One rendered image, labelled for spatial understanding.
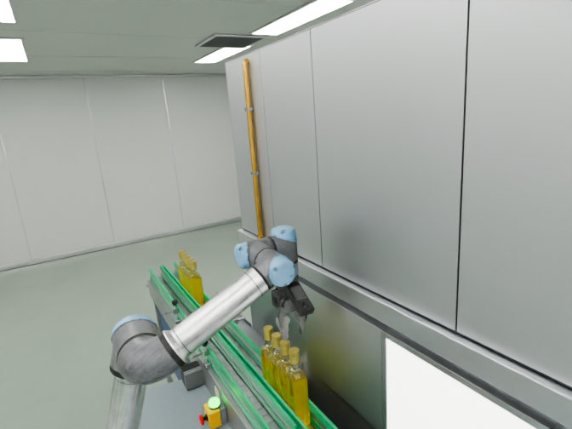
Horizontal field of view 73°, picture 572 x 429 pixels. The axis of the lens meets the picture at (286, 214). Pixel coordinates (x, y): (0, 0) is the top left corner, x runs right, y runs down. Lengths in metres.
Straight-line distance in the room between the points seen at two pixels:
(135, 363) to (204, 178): 6.35
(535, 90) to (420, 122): 0.24
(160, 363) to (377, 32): 0.91
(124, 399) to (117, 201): 5.90
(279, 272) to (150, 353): 0.35
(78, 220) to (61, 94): 1.93
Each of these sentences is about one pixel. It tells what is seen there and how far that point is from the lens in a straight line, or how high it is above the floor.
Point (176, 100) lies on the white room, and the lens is 7.09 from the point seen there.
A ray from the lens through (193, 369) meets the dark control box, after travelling 1.89.
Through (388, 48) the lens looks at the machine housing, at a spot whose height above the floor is 2.02.
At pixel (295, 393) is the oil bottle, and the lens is 1.37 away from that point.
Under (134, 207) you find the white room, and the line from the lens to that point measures 6.99.
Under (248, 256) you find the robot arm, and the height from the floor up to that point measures 1.52.
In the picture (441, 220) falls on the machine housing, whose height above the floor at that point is 1.65.
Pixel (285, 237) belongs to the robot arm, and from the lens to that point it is 1.13.
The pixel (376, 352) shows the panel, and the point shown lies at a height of 1.24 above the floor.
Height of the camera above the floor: 1.89
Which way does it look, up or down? 14 degrees down
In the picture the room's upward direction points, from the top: 4 degrees counter-clockwise
